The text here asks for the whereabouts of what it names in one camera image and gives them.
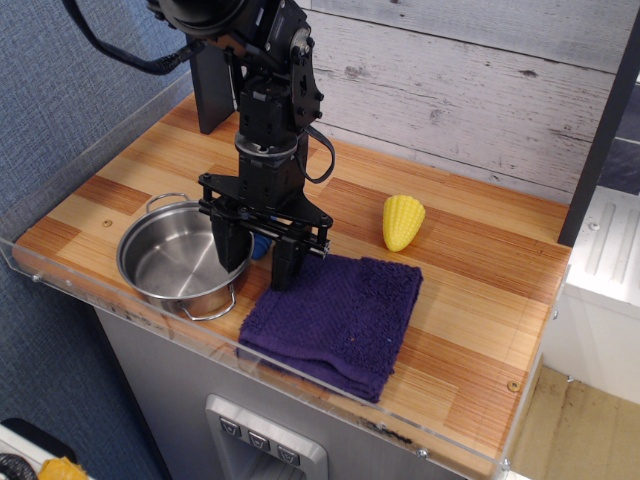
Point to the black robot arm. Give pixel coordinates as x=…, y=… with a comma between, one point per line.
x=269, y=50

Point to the dark left vertical post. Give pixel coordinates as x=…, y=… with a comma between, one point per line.
x=212, y=88

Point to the purple cloth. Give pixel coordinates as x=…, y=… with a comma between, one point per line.
x=342, y=321

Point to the dark right vertical post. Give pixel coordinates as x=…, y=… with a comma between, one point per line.
x=615, y=107

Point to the grey toy fridge cabinet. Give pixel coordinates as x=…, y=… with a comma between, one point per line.
x=171, y=384

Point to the white toy sink unit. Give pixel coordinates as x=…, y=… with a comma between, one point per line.
x=593, y=334

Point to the silver dispenser button panel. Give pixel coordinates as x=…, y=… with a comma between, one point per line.
x=250, y=446

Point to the yellow toy corn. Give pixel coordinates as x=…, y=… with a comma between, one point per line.
x=403, y=216

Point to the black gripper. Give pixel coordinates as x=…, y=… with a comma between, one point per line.
x=266, y=197

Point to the dark vertical post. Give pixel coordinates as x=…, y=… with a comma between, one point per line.
x=212, y=88
x=615, y=107

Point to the stainless steel pot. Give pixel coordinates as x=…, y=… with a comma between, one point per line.
x=169, y=255

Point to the fork with blue handle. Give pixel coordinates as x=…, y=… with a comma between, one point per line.
x=261, y=246

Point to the yellow object at corner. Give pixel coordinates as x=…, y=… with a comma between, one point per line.
x=61, y=469

